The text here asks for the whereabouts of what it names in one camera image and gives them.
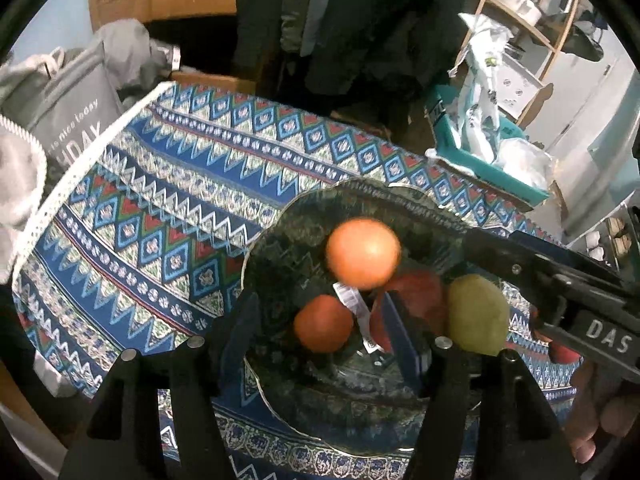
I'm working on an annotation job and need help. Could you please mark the light grey garment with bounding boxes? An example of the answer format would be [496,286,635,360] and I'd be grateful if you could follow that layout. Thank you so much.
[0,115,48,281]

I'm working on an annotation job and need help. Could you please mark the grey-blue hanging jacket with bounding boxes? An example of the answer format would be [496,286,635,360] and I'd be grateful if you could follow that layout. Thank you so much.
[280,0,346,56]

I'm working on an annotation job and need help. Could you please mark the yellow-green pear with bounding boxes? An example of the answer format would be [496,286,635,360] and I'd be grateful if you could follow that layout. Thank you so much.
[446,274,511,357]

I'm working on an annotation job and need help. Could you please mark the white shoe rack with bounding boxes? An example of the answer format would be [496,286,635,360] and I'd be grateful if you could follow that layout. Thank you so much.
[565,200,640,281]

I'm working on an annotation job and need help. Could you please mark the person's right hand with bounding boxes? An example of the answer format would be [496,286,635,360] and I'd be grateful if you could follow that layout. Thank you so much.
[567,360,638,463]

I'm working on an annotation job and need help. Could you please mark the grey fabric tote bag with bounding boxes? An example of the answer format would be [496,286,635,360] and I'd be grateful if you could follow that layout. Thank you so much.
[0,47,126,161]

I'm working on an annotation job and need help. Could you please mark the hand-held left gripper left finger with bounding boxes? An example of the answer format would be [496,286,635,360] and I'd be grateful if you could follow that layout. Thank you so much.
[60,292,261,480]

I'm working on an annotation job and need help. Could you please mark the white cooking pot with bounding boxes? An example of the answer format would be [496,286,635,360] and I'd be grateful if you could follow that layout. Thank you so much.
[495,0,546,26]

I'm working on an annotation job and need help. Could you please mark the clear plastic bags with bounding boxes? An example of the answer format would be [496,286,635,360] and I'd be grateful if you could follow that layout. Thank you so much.
[495,137,556,191]

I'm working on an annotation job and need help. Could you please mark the wooden shelf rack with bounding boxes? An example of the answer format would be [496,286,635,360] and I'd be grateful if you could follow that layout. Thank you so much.
[450,0,583,131]

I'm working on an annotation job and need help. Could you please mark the dark glass plate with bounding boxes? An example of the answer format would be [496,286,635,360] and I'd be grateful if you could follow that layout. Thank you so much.
[241,177,483,458]

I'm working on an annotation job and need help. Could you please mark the black hanging coat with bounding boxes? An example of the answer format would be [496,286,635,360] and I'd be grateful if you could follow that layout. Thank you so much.
[235,0,468,106]

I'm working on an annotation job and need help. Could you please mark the grey clothes pile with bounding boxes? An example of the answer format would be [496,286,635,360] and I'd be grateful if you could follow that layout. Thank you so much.
[95,19,181,96]

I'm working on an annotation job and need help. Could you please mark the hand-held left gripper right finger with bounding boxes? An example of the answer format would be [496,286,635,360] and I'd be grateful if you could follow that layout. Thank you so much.
[382,292,581,480]

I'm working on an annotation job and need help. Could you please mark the blue patterned tablecloth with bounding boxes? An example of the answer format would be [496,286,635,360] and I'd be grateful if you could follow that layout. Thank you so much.
[10,80,591,480]

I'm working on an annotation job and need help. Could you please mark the white rice bag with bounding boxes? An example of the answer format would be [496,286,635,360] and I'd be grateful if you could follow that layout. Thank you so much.
[447,12,516,161]

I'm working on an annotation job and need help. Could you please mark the white door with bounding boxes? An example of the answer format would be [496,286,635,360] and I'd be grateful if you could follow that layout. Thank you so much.
[520,45,636,241]

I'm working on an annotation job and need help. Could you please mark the dark grey hanging bag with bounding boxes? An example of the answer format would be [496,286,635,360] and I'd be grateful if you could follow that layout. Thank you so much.
[565,10,608,63]

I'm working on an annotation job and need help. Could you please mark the pale-skinned orange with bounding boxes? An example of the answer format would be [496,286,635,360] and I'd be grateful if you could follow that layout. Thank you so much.
[326,217,402,291]

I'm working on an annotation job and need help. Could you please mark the small tangerine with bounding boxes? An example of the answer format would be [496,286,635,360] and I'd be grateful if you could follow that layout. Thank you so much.
[293,295,355,353]

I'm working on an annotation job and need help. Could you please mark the teal plastic crate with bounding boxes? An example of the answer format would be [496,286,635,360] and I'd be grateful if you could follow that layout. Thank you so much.
[425,85,551,206]

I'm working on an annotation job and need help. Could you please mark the shoe rack with shoes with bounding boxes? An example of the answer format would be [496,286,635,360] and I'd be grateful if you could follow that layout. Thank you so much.
[580,215,638,266]

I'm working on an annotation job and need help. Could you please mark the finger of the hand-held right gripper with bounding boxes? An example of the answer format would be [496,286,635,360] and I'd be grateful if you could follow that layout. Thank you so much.
[462,227,631,311]
[530,306,558,347]

